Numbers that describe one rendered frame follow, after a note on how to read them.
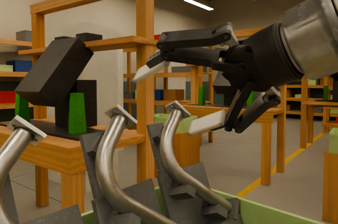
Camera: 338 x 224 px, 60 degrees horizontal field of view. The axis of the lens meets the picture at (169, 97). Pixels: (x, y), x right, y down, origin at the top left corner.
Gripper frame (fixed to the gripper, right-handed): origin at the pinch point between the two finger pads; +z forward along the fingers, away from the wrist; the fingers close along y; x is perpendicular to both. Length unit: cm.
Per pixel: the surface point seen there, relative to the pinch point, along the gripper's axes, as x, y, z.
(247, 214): -0.8, -38.9, 8.8
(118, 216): 13.8, -8.4, 14.9
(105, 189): 11.9, -2.9, 13.3
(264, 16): -994, -480, 264
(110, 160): 7.7, -1.1, 12.5
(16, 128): 9.7, 13.4, 18.0
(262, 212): -0.6, -38.6, 4.9
